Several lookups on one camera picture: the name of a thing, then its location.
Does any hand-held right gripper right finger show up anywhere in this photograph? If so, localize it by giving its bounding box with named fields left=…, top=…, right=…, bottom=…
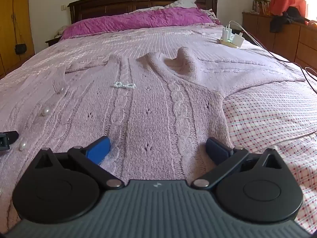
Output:
left=191, top=137, right=285, bottom=189

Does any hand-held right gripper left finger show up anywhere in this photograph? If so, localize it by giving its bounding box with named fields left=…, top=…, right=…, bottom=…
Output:
left=32, top=136, right=125, bottom=189

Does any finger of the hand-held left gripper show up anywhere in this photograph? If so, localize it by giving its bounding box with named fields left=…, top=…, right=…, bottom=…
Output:
left=0, top=131, right=19, bottom=152

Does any pink knitted cardigan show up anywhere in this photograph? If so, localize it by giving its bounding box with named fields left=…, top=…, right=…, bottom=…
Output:
left=0, top=47, right=306, bottom=231

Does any dark clothes pile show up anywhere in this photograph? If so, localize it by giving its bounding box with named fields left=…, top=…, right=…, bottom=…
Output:
left=269, top=6, right=308, bottom=33

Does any bed with pink checked sheet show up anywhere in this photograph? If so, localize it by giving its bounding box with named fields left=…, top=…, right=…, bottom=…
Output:
left=0, top=24, right=317, bottom=228

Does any small black bag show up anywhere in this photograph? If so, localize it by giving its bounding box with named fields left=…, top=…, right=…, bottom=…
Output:
left=11, top=12, right=27, bottom=54

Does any orange wooden wardrobe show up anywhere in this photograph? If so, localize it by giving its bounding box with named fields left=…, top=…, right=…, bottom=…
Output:
left=0, top=0, right=35, bottom=79

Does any beige cloth on nightstand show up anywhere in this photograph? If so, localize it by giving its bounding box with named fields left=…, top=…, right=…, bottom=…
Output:
left=55, top=25, right=69, bottom=38

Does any power strip with white chargers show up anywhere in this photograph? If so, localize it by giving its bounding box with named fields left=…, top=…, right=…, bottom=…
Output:
left=226, top=20, right=266, bottom=48

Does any brown wooden dresser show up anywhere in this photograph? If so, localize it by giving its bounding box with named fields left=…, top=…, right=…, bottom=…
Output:
left=242, top=12, right=317, bottom=70

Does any magenta quilt pillow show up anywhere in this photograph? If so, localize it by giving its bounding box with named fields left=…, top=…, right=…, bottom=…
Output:
left=61, top=6, right=221, bottom=40

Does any row of books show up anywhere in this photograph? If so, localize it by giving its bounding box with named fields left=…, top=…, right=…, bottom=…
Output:
left=253, top=0, right=271, bottom=14

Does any white pillow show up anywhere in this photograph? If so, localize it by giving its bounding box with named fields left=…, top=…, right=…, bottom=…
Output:
left=135, top=0, right=199, bottom=12

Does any black cable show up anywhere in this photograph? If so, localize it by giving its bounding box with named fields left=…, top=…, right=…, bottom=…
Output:
left=264, top=45, right=317, bottom=88

